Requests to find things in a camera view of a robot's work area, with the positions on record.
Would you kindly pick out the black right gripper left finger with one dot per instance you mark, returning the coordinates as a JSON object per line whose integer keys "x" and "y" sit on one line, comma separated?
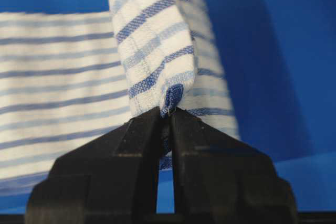
{"x": 112, "y": 179}

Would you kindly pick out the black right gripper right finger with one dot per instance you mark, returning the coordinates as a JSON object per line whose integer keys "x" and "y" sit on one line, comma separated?
{"x": 218, "y": 179}

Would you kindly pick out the white blue striped towel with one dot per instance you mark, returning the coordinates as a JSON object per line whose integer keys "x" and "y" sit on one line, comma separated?
{"x": 68, "y": 78}

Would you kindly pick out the blue table cloth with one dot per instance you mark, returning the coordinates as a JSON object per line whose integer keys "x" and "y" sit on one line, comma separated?
{"x": 278, "y": 58}

